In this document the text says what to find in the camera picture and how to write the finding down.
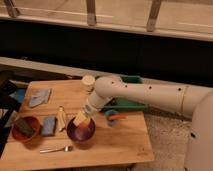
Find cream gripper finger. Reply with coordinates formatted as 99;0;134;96
73;111;88;126

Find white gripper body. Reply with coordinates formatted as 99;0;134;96
83;91;114;116

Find orange-yellow apple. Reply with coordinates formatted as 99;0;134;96
79;118;91;128

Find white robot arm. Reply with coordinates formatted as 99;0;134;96
74;75;213;171

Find purple bowl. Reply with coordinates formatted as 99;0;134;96
66;119;96;144

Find orange bowl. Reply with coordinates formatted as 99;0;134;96
12;116;41;143

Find green plastic tray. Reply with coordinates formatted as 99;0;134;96
94;75;145;111

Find banana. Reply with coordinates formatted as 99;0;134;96
57;106;67;132

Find orange carrot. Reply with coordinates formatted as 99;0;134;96
109;115;126;120

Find white cup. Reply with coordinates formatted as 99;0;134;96
82;75;95;91

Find silver spoon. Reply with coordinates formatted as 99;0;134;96
39;146;73;154

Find blue sponge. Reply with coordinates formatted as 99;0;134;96
41;116;56;136

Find blue-grey cloth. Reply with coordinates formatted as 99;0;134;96
28;88;52;108

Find dark scrub sponge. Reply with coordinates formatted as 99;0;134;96
15;118;35;137

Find blue object at table edge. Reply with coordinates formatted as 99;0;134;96
11;88;26;103

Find black chair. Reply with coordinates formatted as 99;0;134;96
0;70;21;157

